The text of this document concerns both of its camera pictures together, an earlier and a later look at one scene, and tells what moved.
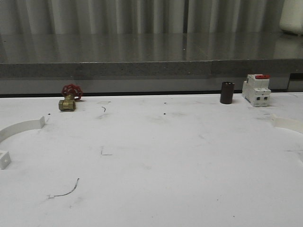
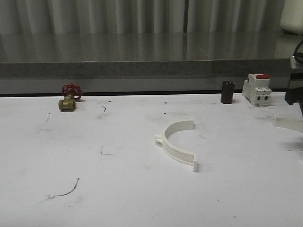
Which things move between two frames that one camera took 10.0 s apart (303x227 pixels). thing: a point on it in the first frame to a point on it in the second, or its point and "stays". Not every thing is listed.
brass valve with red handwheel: [72, 92] stays
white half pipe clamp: [5, 158] to [181, 156]
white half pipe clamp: [295, 125] stays
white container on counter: [291, 16] stays
